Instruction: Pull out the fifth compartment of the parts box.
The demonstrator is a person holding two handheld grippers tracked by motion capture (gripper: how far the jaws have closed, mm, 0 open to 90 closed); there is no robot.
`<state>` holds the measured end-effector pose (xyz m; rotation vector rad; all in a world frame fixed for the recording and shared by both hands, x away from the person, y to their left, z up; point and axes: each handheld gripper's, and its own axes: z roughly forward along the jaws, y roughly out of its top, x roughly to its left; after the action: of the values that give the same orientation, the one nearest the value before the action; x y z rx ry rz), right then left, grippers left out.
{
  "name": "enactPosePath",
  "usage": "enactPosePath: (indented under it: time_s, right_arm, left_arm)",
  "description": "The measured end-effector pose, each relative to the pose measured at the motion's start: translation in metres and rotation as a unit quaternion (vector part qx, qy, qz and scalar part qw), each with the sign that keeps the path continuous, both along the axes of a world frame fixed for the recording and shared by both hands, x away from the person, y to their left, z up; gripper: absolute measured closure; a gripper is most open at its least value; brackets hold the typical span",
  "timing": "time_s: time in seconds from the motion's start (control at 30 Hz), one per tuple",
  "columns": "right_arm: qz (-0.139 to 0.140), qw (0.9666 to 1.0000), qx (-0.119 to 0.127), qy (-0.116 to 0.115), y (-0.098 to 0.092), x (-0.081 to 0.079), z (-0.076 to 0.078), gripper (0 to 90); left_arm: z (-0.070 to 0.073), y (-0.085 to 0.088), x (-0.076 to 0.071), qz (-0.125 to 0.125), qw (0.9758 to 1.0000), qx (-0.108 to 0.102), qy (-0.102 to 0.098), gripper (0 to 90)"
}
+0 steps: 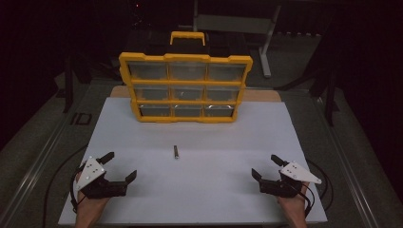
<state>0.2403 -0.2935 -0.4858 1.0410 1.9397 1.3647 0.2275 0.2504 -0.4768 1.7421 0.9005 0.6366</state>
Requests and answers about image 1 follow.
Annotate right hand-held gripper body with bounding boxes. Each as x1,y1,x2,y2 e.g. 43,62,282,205
259,161,322,199

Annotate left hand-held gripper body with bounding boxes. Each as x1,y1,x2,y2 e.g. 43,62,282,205
75,156,128,200

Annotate yellow and black organizer cabinet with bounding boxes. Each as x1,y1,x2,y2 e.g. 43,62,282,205
118,30,254,124

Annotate person's right hand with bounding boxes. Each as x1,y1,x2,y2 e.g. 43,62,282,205
277,181,311,219

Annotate person's left hand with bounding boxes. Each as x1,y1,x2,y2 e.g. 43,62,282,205
74,173,111,221

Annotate white board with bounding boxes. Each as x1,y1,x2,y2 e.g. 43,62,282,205
57,97,328,226

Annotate black stand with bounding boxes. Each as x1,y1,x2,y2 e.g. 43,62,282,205
62,56,76,114
308,67,340,127

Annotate set of clear cabinet drawers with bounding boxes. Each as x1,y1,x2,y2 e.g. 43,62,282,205
127,61,247,118

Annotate grey metal stand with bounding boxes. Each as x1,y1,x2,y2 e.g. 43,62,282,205
192,0,282,79

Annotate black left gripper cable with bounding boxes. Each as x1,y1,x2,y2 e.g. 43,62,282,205
42,143,88,228

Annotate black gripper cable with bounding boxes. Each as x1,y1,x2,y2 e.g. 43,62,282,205
297,159,335,219
42,143,88,228

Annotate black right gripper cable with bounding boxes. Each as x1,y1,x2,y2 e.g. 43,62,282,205
297,159,335,219

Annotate aluminium floor rail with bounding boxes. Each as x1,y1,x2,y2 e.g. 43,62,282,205
0,81,93,228
312,94,381,228

